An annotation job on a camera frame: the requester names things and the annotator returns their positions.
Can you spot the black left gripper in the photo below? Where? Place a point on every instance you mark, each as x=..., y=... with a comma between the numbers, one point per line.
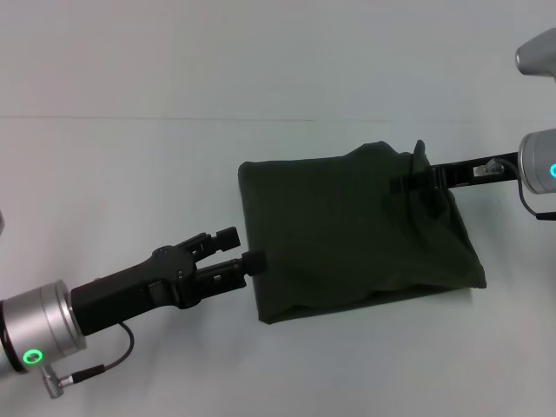
x=130, y=286

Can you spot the dark green t-shirt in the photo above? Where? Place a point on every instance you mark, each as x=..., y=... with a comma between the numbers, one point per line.
x=347, y=230

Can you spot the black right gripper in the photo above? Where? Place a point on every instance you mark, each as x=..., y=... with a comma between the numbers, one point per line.
x=473, y=171

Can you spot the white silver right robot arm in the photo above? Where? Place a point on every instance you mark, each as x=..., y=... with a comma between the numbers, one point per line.
x=540, y=163

